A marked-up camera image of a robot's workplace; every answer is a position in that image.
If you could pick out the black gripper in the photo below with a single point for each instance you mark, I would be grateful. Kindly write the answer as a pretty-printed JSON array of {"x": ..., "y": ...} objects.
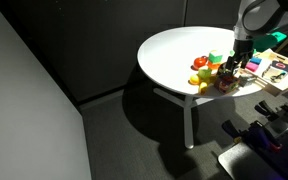
[{"x": 243, "y": 50}]

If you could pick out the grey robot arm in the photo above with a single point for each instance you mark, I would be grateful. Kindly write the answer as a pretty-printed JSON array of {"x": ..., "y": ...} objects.
[{"x": 260, "y": 16}]

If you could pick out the pink block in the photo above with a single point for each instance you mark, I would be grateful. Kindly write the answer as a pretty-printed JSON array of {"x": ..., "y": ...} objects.
[{"x": 251, "y": 66}]

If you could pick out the blue block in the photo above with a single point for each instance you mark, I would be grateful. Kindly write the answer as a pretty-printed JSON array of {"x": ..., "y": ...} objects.
[{"x": 256, "y": 60}]

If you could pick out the green cube block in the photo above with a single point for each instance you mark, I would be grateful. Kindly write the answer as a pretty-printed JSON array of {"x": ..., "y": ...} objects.
[{"x": 215, "y": 56}]

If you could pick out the orange block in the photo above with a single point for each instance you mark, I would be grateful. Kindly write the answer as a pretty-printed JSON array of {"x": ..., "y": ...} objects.
[{"x": 212, "y": 65}]

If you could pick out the small grey cube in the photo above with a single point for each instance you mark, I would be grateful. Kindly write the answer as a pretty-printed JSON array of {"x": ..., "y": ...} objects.
[{"x": 248, "y": 80}]

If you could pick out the yellow-green toy fruit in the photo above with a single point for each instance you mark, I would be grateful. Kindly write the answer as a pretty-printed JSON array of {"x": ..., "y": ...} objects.
[{"x": 204, "y": 72}]

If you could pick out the red toy tomato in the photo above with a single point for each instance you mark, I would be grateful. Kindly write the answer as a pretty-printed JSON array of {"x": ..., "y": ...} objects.
[{"x": 200, "y": 62}]

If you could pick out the green plastic bowl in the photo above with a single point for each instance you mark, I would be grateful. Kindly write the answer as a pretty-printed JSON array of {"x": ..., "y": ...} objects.
[{"x": 267, "y": 41}]

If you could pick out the purple clamp with orange trigger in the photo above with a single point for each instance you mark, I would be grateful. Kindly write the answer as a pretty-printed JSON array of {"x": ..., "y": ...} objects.
[{"x": 262, "y": 135}]

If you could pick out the dark metal plate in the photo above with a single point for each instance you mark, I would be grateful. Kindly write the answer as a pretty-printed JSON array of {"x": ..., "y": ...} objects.
[{"x": 240, "y": 163}]

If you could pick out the white table pedestal base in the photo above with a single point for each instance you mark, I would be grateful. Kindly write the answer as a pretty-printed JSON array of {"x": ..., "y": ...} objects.
[{"x": 188, "y": 120}]

